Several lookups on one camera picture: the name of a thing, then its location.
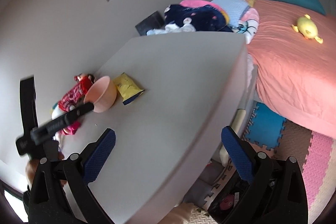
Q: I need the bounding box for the white plush bunny toy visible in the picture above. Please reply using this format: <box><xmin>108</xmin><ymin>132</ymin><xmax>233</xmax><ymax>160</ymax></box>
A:
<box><xmin>51</xmin><ymin>103</ymin><xmax>65</xmax><ymax>146</ymax></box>

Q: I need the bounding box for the blue foam mat tile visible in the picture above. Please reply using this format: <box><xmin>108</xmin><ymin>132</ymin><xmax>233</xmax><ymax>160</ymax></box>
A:
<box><xmin>243</xmin><ymin>102</ymin><xmax>286</xmax><ymax>151</ymax></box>

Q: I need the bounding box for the pink foam mat tile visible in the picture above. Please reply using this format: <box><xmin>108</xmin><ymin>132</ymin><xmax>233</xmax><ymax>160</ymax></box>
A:
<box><xmin>302</xmin><ymin>131</ymin><xmax>334</xmax><ymax>209</ymax></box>

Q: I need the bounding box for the grey desk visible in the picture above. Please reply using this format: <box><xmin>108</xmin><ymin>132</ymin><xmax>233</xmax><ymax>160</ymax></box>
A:
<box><xmin>63</xmin><ymin>32</ymin><xmax>247</xmax><ymax>223</ymax></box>

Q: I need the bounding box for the person's left hand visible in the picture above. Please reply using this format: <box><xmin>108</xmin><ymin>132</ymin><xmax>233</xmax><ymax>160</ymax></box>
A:
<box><xmin>25</xmin><ymin>151</ymin><xmax>68</xmax><ymax>188</ymax></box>

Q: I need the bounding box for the red plaid doll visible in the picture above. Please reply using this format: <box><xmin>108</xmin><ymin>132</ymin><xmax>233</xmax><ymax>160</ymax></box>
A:
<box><xmin>51</xmin><ymin>73</ymin><xmax>95</xmax><ymax>112</ymax></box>

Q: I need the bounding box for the black box on shelf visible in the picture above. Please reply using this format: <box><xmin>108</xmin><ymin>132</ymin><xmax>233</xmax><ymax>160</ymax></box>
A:
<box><xmin>135</xmin><ymin>11</ymin><xmax>165</xmax><ymax>36</ymax></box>

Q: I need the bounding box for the white pink kitty blanket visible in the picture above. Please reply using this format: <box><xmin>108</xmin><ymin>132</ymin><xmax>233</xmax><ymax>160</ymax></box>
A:
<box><xmin>232</xmin><ymin>8</ymin><xmax>260</xmax><ymax>44</ymax></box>

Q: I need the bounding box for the yellow plush duck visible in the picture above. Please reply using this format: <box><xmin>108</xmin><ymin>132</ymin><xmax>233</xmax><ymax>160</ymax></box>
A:
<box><xmin>291</xmin><ymin>14</ymin><xmax>323</xmax><ymax>44</ymax></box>

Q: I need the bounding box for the light blue folded blanket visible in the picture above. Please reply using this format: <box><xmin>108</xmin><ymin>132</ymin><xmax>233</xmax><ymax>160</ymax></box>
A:
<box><xmin>211</xmin><ymin>0</ymin><xmax>250</xmax><ymax>27</ymax></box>

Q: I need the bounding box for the yellow snack wrapper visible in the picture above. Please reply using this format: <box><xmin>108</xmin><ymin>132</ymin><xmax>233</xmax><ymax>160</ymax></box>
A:
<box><xmin>113</xmin><ymin>73</ymin><xmax>144</xmax><ymax>105</ymax></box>

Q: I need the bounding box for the pink plastic bowl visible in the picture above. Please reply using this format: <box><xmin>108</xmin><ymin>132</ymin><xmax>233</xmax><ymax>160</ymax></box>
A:
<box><xmin>84</xmin><ymin>76</ymin><xmax>117</xmax><ymax>113</ymax></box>

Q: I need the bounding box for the navy patterned blanket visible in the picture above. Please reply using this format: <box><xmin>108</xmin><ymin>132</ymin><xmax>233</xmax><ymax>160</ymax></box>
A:
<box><xmin>164</xmin><ymin>4</ymin><xmax>233</xmax><ymax>32</ymax></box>

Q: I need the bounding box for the black trash bin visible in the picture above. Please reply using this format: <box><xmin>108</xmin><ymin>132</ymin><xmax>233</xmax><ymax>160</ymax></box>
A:
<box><xmin>207</xmin><ymin>155</ymin><xmax>268</xmax><ymax>223</ymax></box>

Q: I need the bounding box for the pink bed sheet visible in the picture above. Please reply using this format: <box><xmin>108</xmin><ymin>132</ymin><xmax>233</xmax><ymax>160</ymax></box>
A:
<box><xmin>247</xmin><ymin>0</ymin><xmax>335</xmax><ymax>138</ymax></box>

